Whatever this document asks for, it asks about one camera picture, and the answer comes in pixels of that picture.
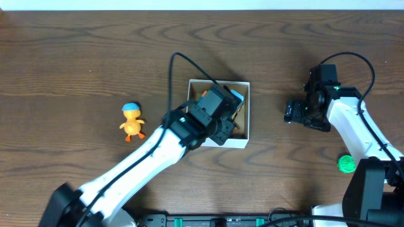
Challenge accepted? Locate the white cardboard box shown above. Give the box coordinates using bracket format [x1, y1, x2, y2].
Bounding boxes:
[187, 79, 250, 149]

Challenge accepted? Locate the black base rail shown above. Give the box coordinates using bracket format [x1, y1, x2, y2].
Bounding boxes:
[125, 207, 305, 227]

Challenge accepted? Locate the green round toy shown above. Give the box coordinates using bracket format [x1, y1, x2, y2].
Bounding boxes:
[337, 154, 356, 173]

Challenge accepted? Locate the orange duck toy blue cap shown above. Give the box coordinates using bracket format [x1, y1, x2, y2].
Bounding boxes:
[119, 103, 145, 142]

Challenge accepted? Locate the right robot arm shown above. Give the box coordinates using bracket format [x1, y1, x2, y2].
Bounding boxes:
[284, 64, 403, 226]

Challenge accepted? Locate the yellow grey toy truck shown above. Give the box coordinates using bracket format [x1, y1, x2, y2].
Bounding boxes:
[231, 90, 244, 120]

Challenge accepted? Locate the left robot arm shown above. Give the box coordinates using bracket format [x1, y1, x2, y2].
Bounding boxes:
[39, 84, 244, 227]

